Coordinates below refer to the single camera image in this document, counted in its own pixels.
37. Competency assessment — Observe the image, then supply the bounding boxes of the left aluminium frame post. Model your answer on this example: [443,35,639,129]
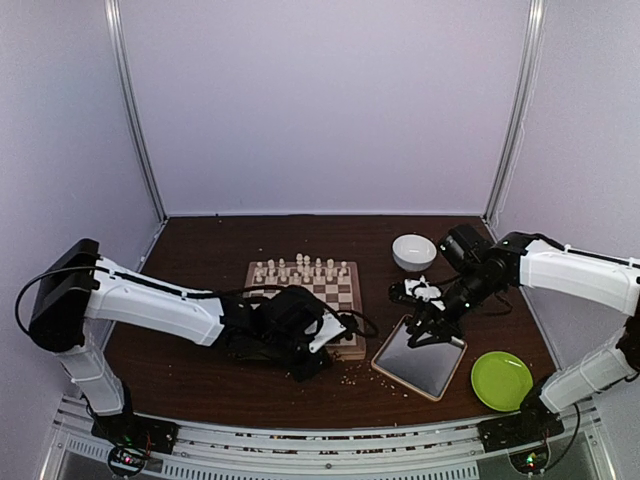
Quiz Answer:
[104,0,168,223]

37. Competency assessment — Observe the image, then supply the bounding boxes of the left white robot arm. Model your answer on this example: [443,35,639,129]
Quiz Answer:
[23,239,346,444]

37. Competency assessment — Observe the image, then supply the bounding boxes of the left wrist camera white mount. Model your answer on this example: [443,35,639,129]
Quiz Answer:
[304,312,357,353]

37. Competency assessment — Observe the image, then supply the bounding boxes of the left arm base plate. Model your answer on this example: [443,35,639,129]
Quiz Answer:
[91,417,179,454]

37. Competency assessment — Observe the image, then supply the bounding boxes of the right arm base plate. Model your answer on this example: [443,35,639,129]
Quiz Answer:
[477,412,565,453]

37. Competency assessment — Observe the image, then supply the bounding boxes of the aluminium frame post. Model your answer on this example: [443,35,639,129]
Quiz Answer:
[483,0,547,230]
[104,0,168,223]

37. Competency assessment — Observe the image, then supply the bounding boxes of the white ceramic bowl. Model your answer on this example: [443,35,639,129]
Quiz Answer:
[392,234,438,272]

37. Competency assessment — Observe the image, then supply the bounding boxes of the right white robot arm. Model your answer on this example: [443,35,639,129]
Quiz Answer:
[406,224,639,442]

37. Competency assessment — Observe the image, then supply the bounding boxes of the right aluminium frame post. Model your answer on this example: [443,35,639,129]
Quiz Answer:
[483,0,547,230]

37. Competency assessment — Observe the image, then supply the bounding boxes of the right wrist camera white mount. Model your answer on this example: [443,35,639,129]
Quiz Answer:
[388,276,445,311]

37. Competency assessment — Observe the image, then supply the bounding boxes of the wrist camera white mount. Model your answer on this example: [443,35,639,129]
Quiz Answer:
[304,312,357,353]
[388,276,445,311]

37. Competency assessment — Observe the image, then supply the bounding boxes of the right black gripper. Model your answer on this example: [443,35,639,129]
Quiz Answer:
[406,264,502,348]

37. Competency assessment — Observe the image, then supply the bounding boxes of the metal tray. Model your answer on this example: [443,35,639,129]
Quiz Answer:
[371,314,467,402]

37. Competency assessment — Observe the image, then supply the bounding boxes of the wooden chess board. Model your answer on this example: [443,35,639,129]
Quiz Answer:
[231,259,367,361]

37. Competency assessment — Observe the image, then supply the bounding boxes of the green plate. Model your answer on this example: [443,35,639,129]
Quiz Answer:
[471,351,533,413]

